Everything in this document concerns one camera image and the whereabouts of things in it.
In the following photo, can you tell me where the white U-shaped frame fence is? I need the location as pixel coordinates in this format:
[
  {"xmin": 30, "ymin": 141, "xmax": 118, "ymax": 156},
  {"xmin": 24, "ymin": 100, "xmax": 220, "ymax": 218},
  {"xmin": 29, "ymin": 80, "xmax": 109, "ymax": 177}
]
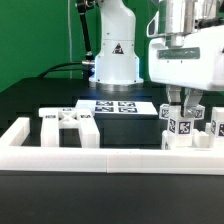
[{"xmin": 0, "ymin": 117, "xmax": 224, "ymax": 175}]

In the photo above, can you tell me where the black pole with clamp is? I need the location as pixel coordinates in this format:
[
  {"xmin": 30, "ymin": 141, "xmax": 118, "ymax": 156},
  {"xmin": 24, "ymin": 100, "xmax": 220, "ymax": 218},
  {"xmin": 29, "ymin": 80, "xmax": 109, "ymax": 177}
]
[{"xmin": 75, "ymin": 0, "xmax": 95, "ymax": 67}]

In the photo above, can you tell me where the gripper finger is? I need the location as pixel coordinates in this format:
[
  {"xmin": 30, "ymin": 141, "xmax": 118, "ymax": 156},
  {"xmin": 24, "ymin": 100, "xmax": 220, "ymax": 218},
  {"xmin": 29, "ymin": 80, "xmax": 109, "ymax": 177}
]
[
  {"xmin": 166, "ymin": 85, "xmax": 181, "ymax": 114},
  {"xmin": 183, "ymin": 88, "xmax": 202, "ymax": 118}
]

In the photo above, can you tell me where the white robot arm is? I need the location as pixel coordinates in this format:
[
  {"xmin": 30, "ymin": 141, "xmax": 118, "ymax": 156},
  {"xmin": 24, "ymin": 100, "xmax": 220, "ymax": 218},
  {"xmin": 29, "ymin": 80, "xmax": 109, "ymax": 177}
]
[{"xmin": 90, "ymin": 0, "xmax": 224, "ymax": 118}]

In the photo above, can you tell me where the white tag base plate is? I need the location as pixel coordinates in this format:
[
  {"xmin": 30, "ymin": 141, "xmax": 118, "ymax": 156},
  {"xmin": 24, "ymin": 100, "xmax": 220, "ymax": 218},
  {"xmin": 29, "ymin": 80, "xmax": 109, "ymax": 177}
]
[{"xmin": 76, "ymin": 100, "xmax": 157, "ymax": 115}]

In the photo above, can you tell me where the white chair back part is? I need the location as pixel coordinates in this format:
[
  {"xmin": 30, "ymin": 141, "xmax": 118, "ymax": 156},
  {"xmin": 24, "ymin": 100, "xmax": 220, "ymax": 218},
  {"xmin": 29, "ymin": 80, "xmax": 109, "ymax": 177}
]
[{"xmin": 39, "ymin": 107, "xmax": 100, "ymax": 148}]

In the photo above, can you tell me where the white chair seat part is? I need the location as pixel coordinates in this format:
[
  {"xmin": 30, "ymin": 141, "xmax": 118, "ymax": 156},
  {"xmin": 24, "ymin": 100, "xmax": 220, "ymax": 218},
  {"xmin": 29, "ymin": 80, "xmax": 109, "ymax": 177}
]
[{"xmin": 161, "ymin": 129, "xmax": 210, "ymax": 150}]

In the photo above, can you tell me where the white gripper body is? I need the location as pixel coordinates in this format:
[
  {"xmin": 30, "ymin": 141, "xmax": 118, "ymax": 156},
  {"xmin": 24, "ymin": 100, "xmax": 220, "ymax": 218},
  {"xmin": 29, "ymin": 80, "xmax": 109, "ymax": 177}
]
[{"xmin": 148, "ymin": 26, "xmax": 224, "ymax": 91}]

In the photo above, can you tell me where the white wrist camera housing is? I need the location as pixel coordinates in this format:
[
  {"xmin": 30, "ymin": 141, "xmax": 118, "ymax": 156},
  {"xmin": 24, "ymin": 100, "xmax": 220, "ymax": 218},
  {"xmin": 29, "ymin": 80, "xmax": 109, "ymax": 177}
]
[{"xmin": 146, "ymin": 12, "xmax": 159, "ymax": 38}]

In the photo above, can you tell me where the black cable bundle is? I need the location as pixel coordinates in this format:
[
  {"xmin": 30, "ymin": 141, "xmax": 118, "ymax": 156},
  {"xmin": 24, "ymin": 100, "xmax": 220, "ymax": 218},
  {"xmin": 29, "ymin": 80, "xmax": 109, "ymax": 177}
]
[{"xmin": 37, "ymin": 61, "xmax": 91, "ymax": 79}]

